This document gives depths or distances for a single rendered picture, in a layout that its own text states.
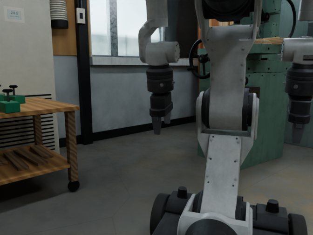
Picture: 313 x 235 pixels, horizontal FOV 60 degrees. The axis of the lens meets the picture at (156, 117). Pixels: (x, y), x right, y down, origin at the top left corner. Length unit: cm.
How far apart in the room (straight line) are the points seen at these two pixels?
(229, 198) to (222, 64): 41
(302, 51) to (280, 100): 156
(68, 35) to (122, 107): 92
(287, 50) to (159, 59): 36
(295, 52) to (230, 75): 18
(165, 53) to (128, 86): 220
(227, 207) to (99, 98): 219
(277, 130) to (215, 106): 158
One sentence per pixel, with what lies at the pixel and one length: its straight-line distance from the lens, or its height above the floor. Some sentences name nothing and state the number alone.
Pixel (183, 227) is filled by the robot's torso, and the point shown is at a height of 31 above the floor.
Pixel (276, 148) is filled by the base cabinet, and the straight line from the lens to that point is 247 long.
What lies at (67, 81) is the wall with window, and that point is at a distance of 270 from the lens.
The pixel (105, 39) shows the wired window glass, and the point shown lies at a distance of 298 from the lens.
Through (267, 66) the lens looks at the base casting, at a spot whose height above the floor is 75.
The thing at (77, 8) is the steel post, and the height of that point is 127.
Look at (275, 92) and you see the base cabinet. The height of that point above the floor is 56.
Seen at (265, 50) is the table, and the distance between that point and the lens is 195.
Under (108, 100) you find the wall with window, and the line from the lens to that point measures 291.
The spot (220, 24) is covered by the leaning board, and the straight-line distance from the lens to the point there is 397.
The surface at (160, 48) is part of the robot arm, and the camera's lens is 86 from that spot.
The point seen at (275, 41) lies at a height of 92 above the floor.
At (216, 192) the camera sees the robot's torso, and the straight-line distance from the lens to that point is 89.
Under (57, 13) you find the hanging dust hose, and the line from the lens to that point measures 252.
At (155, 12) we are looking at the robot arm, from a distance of 86.
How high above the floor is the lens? 74
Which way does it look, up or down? 10 degrees down
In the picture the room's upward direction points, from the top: straight up
